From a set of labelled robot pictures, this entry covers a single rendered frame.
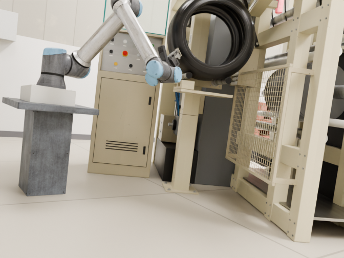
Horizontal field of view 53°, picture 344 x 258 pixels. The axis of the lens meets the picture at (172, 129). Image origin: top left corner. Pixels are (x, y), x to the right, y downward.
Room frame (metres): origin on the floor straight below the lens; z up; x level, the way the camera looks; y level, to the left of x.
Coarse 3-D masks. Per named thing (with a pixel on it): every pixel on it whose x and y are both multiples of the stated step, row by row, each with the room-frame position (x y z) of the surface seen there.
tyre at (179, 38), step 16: (192, 0) 2.34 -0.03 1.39; (208, 0) 2.34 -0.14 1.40; (224, 0) 2.36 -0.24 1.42; (176, 16) 2.35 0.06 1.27; (224, 16) 2.65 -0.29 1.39; (240, 16) 2.39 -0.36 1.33; (176, 32) 2.33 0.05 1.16; (240, 32) 2.65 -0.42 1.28; (176, 48) 2.34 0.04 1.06; (240, 48) 2.65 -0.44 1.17; (192, 64) 2.34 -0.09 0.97; (208, 64) 2.35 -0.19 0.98; (224, 64) 2.36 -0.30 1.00; (240, 64) 2.40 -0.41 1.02; (208, 80) 2.54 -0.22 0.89
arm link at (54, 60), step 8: (48, 48) 2.28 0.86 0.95; (56, 48) 2.28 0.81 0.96; (48, 56) 2.26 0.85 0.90; (56, 56) 2.27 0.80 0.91; (64, 56) 2.32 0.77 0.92; (48, 64) 2.26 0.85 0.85; (56, 64) 2.27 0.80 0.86; (64, 64) 2.32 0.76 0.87; (72, 64) 2.38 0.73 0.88; (56, 72) 2.27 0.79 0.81; (64, 72) 2.35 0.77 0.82
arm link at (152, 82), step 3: (147, 75) 2.05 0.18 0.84; (147, 78) 2.06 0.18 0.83; (150, 78) 2.05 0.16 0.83; (153, 78) 2.04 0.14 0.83; (147, 81) 2.08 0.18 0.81; (150, 81) 2.06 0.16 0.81; (153, 81) 2.05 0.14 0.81; (156, 81) 2.04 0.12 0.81; (159, 81) 2.05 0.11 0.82; (150, 84) 2.08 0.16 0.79; (153, 84) 2.06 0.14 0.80; (156, 84) 2.06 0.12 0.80
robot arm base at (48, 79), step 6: (42, 72) 2.27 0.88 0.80; (48, 72) 2.26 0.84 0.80; (42, 78) 2.25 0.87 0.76; (48, 78) 2.25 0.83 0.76; (54, 78) 2.26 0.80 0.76; (60, 78) 2.29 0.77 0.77; (36, 84) 2.27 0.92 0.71; (42, 84) 2.23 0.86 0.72; (48, 84) 2.23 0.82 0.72; (54, 84) 2.25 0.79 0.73; (60, 84) 2.28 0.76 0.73
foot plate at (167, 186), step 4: (164, 184) 2.86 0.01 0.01; (168, 184) 2.88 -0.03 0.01; (164, 188) 2.74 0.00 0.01; (168, 188) 2.70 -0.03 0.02; (172, 188) 2.76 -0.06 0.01; (192, 188) 2.84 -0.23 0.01; (176, 192) 2.68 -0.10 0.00; (180, 192) 2.68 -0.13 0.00; (184, 192) 2.69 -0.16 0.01; (188, 192) 2.69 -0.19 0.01; (192, 192) 2.71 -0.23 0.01; (196, 192) 2.72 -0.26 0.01
